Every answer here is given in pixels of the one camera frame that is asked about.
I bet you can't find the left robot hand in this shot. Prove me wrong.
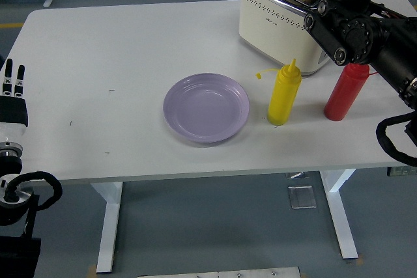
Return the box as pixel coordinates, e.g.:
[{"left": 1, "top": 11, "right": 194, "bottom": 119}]
[{"left": 0, "top": 59, "right": 29, "bottom": 145}]

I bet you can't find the cream and chrome toaster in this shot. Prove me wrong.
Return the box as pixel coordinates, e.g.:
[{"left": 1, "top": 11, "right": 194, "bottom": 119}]
[{"left": 237, "top": 0, "right": 330, "bottom": 76}]

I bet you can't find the purple plate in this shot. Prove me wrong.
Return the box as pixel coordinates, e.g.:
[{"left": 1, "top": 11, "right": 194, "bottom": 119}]
[{"left": 162, "top": 73, "right": 251, "bottom": 144}]

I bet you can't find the clear floor cover plate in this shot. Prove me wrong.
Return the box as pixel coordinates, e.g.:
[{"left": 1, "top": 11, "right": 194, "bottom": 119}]
[{"left": 288, "top": 185, "right": 317, "bottom": 210}]

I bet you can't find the yellow squeeze bottle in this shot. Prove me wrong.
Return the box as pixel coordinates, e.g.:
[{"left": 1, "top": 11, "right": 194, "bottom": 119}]
[{"left": 255, "top": 58, "right": 302, "bottom": 126}]

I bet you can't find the red squeeze bottle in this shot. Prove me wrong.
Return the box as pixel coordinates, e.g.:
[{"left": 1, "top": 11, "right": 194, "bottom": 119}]
[{"left": 323, "top": 62, "right": 379, "bottom": 122}]

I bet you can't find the white table leg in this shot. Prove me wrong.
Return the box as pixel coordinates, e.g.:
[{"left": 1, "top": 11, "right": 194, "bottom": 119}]
[
  {"left": 318, "top": 169, "right": 359, "bottom": 260},
  {"left": 90, "top": 181, "right": 124, "bottom": 274}
]

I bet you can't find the table control box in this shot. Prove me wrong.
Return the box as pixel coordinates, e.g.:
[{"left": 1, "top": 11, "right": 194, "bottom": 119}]
[{"left": 386, "top": 166, "right": 417, "bottom": 177}]

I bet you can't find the grey metal base plate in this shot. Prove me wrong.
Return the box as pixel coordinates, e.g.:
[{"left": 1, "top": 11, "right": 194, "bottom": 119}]
[{"left": 137, "top": 266, "right": 301, "bottom": 278}]

